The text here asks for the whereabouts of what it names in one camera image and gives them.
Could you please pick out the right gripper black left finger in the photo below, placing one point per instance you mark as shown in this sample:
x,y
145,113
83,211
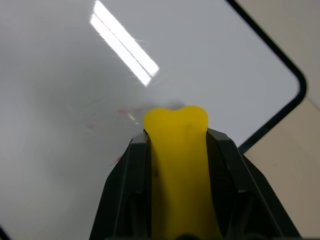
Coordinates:
x,y
130,187

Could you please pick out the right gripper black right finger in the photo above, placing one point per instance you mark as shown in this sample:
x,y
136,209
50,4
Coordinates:
x,y
240,190

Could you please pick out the yellow whiteboard eraser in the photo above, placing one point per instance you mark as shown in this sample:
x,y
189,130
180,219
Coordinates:
x,y
180,162

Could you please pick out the black-framed tabletop whiteboard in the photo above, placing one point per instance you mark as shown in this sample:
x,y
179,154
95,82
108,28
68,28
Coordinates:
x,y
75,125

